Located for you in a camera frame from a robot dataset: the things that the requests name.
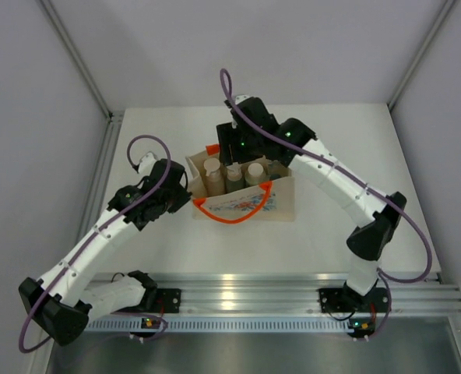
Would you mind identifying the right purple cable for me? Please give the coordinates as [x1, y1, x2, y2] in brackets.
[219, 69, 434, 284]

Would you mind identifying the right frame post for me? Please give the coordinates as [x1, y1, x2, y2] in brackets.
[386, 0, 459, 113]

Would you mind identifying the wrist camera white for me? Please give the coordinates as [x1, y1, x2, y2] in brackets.
[134, 151, 159, 175]
[224, 94, 251, 108]

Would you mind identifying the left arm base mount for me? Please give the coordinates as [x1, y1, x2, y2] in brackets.
[150, 288, 182, 314]

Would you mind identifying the slotted cable duct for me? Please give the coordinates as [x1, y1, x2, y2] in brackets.
[86, 316, 354, 333]

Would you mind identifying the grey-green pump bottle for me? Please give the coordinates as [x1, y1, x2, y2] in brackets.
[225, 164, 245, 193]

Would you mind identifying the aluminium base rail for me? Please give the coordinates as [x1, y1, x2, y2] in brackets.
[90, 272, 461, 315]

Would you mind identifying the frame post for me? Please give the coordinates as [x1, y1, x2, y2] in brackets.
[36, 0, 112, 120]
[386, 0, 459, 113]

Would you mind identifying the left frame post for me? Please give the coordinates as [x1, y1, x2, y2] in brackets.
[36, 0, 112, 120]

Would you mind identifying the beige pump bottle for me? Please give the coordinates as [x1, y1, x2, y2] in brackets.
[203, 157, 225, 197]

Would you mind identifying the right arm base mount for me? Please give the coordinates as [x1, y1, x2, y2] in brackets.
[318, 287, 389, 314]

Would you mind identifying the purple cable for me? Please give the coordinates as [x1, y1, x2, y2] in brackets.
[219, 69, 434, 284]
[18, 134, 172, 354]

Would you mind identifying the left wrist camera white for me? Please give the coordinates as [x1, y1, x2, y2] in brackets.
[134, 151, 159, 175]

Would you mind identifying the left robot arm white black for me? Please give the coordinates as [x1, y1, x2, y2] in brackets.
[18, 159, 191, 347]

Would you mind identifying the canvas bag with orange handles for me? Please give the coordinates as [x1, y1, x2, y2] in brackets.
[186, 144, 295, 224]

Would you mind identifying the light green round-cap bottle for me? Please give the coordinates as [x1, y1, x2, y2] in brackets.
[245, 162, 266, 186]

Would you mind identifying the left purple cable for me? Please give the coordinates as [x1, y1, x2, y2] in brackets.
[18, 134, 172, 354]

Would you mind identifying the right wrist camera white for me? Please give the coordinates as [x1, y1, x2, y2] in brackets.
[224, 94, 251, 108]

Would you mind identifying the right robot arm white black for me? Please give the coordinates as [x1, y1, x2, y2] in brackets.
[216, 95, 406, 309]

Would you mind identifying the small dark-cap jar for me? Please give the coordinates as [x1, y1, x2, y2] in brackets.
[267, 161, 290, 181]

